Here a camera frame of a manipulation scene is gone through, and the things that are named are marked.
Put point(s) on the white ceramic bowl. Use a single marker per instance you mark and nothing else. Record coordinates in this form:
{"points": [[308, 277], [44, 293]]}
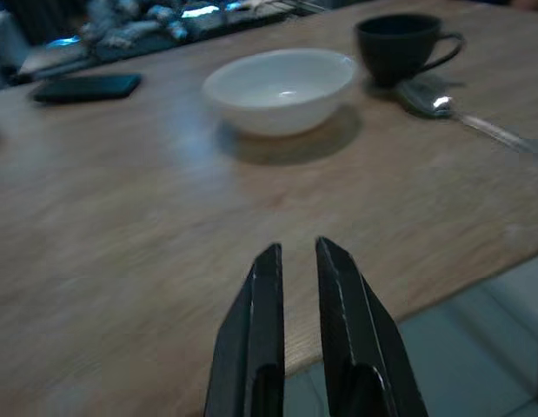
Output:
{"points": [[279, 91]]}

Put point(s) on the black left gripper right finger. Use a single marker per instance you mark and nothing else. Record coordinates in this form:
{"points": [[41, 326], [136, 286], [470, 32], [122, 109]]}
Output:
{"points": [[364, 339]]}

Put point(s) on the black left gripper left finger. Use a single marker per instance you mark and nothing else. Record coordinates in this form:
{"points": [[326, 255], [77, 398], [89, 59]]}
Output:
{"points": [[255, 339]]}

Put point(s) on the silver metal spoon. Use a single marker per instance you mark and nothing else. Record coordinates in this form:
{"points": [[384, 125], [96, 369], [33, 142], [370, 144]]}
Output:
{"points": [[429, 101]]}

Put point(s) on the black smartphone lying flat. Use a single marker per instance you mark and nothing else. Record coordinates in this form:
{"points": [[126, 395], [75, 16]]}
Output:
{"points": [[88, 88]]}

